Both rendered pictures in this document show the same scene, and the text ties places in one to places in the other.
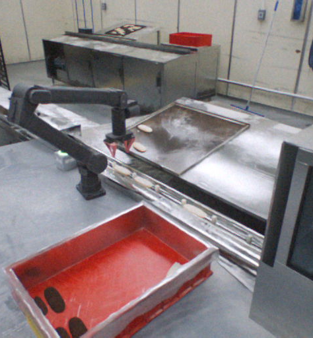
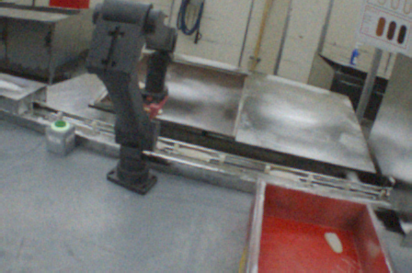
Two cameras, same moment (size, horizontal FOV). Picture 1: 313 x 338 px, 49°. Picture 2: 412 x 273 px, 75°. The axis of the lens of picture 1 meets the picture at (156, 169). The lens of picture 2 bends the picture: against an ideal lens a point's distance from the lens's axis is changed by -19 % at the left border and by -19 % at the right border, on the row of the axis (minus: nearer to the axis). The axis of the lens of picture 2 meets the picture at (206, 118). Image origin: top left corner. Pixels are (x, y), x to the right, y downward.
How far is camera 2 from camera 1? 86 cm
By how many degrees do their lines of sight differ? 38
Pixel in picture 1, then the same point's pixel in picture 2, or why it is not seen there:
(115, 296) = not seen: outside the picture
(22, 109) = (137, 42)
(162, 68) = (53, 28)
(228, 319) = (395, 255)
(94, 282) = not seen: outside the picture
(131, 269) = (302, 261)
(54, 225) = (143, 245)
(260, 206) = (331, 155)
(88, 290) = not seen: outside the picture
